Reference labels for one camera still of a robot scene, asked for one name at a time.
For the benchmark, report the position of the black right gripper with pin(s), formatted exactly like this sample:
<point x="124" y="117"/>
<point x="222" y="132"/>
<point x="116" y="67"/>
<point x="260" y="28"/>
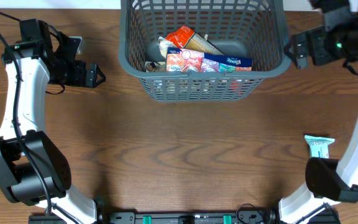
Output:
<point x="316" y="39"/>

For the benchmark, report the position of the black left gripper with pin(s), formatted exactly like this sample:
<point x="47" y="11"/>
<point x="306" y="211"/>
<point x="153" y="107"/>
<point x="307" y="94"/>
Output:
<point x="78" y="78"/>

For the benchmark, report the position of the brown white snack pouch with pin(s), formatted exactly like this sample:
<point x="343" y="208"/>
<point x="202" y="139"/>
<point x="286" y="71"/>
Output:
<point x="155" y="66"/>
<point x="193" y="42"/>

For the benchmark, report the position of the multicolour tissue pack bundle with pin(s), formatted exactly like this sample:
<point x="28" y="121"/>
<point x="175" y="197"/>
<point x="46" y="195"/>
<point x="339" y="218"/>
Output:
<point x="184" y="60"/>

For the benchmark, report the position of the orange yellow snack package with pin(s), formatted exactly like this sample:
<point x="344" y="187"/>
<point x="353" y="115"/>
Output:
<point x="185" y="30"/>

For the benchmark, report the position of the white wet wipes pack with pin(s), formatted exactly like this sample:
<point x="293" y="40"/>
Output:
<point x="319" y="146"/>

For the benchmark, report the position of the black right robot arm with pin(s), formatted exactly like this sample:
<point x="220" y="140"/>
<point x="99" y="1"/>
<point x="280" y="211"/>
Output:
<point x="328" y="182"/>

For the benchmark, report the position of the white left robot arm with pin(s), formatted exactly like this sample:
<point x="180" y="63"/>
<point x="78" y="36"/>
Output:
<point x="33" y="171"/>

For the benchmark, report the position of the grey plastic mesh basket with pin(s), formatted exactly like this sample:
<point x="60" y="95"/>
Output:
<point x="255" y="29"/>

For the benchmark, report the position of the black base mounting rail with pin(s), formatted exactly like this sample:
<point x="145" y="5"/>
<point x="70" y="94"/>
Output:
<point x="250" y="216"/>

